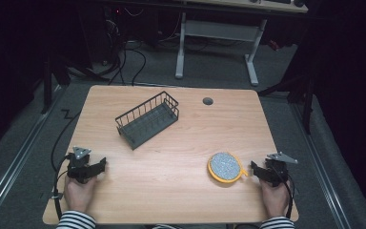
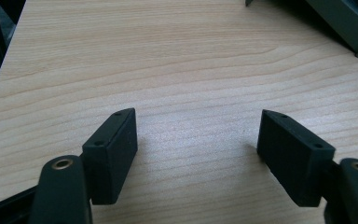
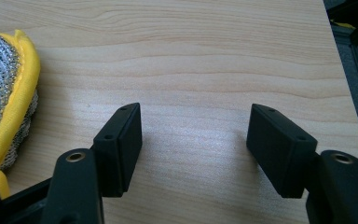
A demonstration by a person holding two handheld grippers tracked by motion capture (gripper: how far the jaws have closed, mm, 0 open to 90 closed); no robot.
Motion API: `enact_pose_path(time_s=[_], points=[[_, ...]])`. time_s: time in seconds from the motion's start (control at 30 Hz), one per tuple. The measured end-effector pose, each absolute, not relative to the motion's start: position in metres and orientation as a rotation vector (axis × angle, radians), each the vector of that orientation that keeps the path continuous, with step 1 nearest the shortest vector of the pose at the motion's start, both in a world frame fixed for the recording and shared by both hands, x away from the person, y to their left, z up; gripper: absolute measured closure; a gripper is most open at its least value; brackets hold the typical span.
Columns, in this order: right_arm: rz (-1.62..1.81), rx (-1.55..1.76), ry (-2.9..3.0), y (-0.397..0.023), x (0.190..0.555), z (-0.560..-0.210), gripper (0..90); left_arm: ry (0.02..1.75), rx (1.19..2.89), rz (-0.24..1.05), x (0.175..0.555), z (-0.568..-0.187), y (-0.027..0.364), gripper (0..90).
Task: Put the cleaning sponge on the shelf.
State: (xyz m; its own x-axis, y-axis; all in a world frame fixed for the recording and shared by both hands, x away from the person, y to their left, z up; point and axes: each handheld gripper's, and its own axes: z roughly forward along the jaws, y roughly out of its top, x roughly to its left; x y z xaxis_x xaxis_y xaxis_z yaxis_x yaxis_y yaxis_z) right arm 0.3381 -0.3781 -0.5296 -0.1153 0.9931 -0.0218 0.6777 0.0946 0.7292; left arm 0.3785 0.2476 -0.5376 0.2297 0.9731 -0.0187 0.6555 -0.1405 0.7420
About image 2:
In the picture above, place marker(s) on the dark green plastic box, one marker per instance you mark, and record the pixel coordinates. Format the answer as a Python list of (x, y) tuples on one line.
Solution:
[(338, 18)]

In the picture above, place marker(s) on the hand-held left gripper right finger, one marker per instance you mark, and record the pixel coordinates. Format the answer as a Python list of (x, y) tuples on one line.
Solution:
[(292, 155)]

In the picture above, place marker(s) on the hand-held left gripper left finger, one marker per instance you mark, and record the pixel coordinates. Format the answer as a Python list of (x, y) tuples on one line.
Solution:
[(110, 155)]

